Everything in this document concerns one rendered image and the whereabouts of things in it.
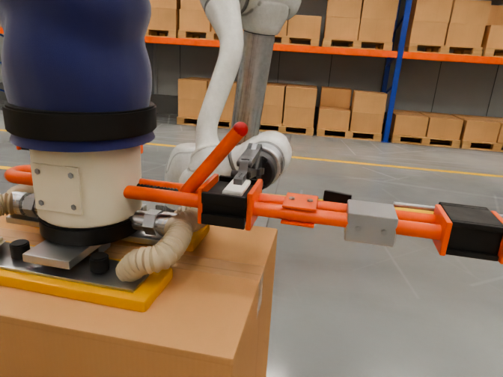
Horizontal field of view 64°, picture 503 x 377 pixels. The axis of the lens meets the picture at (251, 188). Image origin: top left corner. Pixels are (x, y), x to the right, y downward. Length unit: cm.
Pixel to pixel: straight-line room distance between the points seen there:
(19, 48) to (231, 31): 62
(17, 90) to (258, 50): 83
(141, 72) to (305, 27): 714
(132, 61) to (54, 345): 41
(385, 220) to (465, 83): 899
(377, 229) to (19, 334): 51
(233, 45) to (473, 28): 725
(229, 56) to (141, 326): 72
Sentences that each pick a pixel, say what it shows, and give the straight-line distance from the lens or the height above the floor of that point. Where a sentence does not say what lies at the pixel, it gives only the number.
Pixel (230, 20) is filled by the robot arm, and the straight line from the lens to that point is 114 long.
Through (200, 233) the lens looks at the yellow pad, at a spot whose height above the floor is 109.
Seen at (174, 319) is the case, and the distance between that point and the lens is 59.
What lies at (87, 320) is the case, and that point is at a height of 107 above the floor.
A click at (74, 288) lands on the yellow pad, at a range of 65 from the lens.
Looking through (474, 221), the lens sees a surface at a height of 122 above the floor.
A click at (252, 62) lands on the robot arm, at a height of 139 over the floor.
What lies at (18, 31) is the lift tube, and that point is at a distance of 64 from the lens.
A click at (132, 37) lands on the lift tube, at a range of 64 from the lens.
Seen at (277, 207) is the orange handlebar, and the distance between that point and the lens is 60.
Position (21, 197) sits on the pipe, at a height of 116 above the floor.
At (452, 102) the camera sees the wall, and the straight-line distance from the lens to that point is 951.
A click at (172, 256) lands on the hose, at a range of 60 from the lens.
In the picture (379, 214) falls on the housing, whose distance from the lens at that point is 60.
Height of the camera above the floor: 142
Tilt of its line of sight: 19 degrees down
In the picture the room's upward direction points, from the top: 4 degrees clockwise
